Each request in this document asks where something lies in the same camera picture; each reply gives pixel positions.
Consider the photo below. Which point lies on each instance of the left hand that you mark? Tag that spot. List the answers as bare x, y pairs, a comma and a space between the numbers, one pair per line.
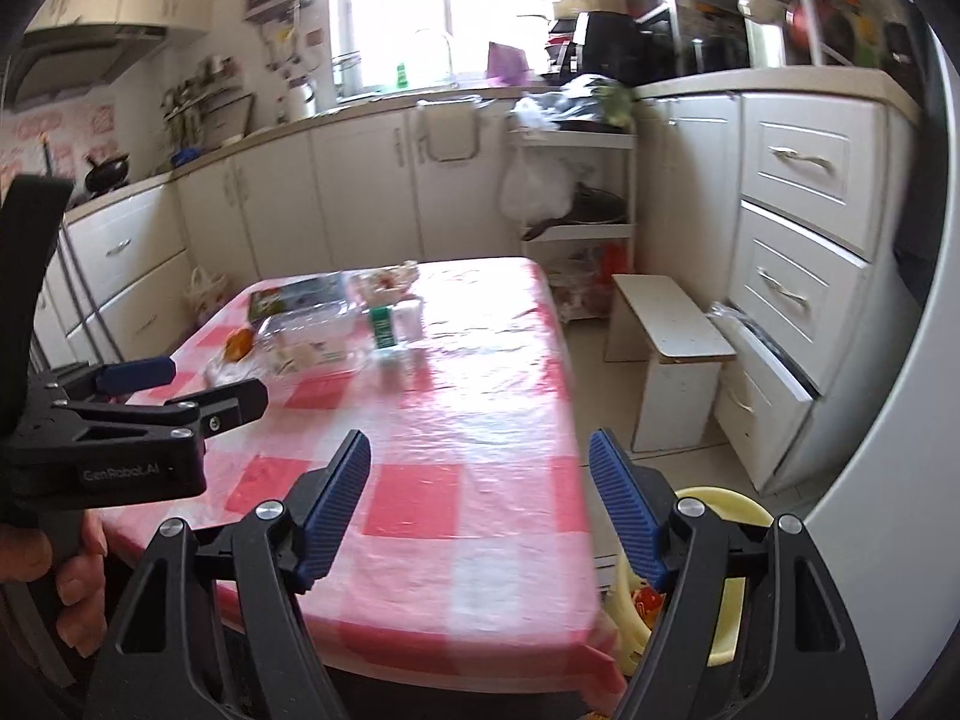
80, 581

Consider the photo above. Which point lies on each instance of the white lower cabinets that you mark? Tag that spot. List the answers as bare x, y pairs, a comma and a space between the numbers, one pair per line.
353, 193

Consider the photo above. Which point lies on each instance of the clear plastic bottle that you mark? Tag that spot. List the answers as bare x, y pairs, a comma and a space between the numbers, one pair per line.
299, 340

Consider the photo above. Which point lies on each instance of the white drawer cabinet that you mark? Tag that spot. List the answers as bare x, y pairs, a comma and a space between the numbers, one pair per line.
772, 198

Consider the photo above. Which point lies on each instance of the yellow trash bin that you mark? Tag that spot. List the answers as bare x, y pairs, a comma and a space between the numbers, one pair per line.
701, 615

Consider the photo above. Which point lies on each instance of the green blue milk carton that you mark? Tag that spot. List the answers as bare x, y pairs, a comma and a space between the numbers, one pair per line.
328, 289

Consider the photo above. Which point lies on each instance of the black wok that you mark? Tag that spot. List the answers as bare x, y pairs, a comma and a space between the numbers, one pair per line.
106, 175

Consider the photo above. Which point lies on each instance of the white plastic bag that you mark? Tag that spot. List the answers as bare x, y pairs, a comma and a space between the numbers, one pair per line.
537, 186

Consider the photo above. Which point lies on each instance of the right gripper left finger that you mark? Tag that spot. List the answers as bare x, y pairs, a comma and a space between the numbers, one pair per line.
321, 505

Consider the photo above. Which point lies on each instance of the white cylindrical canister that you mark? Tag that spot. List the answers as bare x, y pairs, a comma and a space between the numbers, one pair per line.
764, 22

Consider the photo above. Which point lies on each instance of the white storage shelf rack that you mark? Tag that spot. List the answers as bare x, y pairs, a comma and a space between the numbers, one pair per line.
582, 252

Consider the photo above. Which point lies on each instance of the pink checked tablecloth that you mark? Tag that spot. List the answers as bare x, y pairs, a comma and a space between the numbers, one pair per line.
468, 564

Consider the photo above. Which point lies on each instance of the crumpled tissue with red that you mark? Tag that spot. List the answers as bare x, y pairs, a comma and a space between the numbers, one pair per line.
386, 285

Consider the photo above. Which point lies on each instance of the white kettle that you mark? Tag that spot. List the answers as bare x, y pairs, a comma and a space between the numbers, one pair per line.
301, 99

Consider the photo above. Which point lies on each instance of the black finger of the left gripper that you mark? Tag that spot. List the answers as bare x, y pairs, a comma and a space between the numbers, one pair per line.
222, 409

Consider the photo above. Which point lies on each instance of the patterned small bag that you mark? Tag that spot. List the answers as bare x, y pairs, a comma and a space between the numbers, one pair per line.
206, 294

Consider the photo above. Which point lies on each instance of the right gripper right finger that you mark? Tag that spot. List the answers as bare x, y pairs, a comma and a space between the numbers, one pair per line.
638, 501

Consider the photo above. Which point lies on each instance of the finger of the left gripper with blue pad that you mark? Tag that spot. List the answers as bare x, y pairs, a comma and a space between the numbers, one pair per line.
88, 381

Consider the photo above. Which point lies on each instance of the white refrigerator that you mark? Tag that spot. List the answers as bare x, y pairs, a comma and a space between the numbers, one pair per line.
888, 528

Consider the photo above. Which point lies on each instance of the black air fryer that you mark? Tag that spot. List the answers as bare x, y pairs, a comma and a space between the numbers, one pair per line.
608, 44

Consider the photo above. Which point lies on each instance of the small white green bottle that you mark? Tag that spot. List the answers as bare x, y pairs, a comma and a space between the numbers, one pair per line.
399, 324

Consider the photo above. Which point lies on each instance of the range hood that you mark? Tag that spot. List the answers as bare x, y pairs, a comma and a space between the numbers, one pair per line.
56, 62

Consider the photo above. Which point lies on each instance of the red pot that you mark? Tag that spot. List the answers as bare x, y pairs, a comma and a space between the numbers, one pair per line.
799, 23

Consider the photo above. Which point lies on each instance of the white tissue under peel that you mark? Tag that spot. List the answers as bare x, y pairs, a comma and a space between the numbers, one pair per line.
220, 372

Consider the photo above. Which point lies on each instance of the left drawer cabinet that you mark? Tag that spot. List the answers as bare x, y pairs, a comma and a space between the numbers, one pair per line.
115, 289

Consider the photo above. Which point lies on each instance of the white wooden stool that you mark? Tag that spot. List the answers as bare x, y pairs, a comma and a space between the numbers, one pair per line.
654, 321

